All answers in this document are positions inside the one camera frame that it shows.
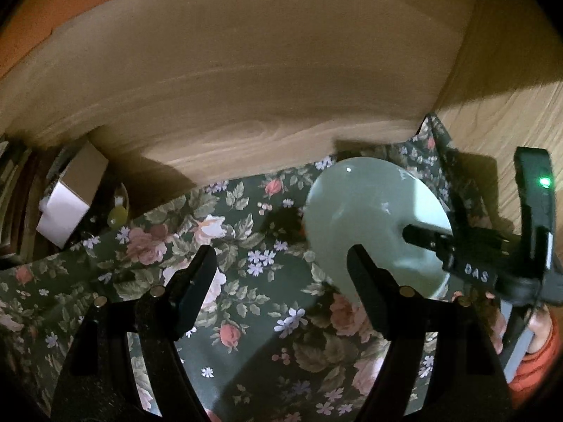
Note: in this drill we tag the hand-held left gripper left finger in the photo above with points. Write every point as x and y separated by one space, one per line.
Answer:
193 290

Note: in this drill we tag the person's right hand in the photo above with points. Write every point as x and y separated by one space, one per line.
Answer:
539 329

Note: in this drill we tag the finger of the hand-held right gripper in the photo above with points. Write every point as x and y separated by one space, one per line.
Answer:
424 237

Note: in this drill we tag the person's right forearm orange sleeve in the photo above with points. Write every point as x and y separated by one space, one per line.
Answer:
541 373

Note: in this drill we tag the white and brown cardboard box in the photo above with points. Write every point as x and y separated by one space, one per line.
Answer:
66 202

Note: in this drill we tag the mint green plate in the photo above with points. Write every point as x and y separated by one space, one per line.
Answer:
352 211

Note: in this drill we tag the dark floral tablecloth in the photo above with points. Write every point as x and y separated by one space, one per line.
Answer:
264 316

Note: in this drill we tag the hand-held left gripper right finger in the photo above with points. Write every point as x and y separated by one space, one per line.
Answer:
374 299

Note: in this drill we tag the small yellow green thing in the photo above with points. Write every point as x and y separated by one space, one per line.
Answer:
118 217

